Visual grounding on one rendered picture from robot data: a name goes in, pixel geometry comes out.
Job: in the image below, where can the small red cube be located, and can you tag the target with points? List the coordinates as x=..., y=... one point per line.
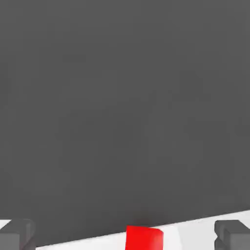
x=143, y=238

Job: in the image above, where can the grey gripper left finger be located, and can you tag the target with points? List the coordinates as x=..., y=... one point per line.
x=13, y=236

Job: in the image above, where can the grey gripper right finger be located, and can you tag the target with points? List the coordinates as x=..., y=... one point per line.
x=232, y=236

